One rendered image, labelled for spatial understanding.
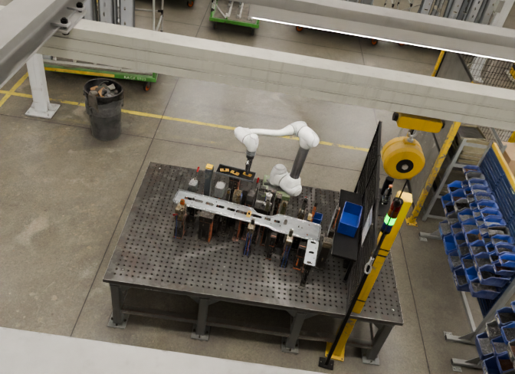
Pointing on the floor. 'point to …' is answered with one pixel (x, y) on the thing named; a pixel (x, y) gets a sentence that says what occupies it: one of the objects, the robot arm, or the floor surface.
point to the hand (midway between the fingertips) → (247, 171)
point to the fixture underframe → (119, 313)
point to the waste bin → (104, 107)
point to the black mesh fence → (370, 168)
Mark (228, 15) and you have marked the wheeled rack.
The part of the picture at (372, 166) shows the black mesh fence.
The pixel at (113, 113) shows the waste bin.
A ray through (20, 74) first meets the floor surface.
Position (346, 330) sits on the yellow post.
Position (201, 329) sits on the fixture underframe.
